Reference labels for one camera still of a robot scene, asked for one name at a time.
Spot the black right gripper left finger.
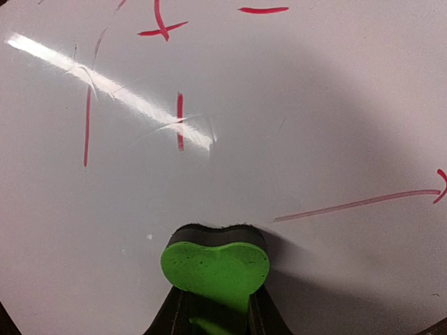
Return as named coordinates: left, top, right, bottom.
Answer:
left=143, top=286, right=192, bottom=335

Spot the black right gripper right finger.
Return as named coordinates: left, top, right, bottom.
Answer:
left=247, top=285, right=293, bottom=335

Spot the green bone-shaped eraser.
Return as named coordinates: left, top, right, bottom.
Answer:
left=161, top=223, right=270, bottom=334

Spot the white whiteboard with black frame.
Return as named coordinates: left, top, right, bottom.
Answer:
left=1, top=1, right=446, bottom=334

